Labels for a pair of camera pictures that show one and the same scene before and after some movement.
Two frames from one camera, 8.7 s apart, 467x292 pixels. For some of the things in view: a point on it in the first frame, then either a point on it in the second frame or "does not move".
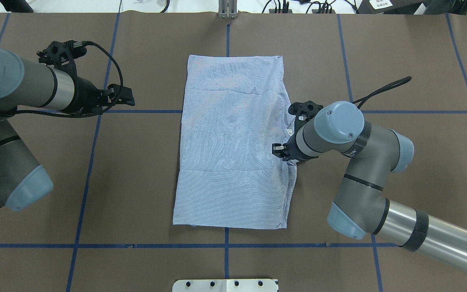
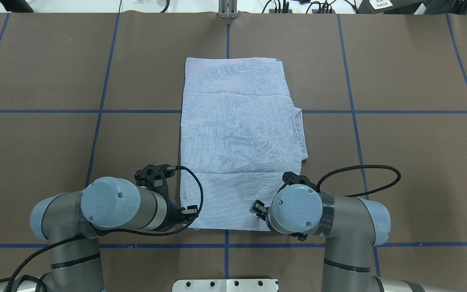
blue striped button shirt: (234, 108) does not move
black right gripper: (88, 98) -> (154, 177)
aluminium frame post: (228, 9) does not move
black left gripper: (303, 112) -> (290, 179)
